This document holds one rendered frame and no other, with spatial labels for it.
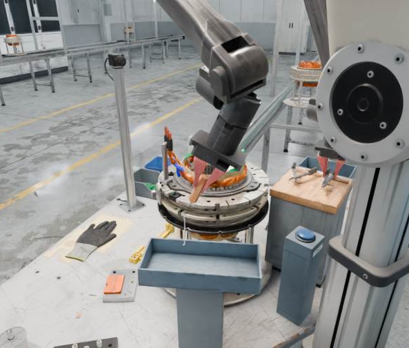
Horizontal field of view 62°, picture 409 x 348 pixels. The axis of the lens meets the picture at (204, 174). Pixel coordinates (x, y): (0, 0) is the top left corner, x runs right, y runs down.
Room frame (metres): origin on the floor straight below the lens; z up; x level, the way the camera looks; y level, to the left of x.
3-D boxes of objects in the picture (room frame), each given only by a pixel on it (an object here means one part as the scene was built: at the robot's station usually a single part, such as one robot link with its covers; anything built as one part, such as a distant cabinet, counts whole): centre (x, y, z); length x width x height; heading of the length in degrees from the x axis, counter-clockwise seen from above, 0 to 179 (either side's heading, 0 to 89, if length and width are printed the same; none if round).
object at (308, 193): (0.91, -0.33, 1.05); 0.20 x 0.19 x 0.02; 147
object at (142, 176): (1.39, 0.26, 0.82); 0.16 x 0.14 x 0.07; 67
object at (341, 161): (0.90, -0.37, 1.14); 0.07 x 0.07 x 0.09; 59
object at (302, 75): (3.01, -0.90, 0.94); 0.39 x 0.39 x 0.30
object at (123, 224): (1.03, 0.41, 0.78); 0.31 x 0.19 x 0.01; 158
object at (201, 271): (0.57, 0.01, 0.92); 0.25 x 0.11 x 0.28; 84
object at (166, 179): (0.85, 0.10, 1.15); 0.03 x 0.02 x 0.12; 144
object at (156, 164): (1.54, 0.19, 0.82); 0.16 x 0.14 x 0.07; 69
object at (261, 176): (0.89, -0.03, 1.09); 0.32 x 0.32 x 0.01
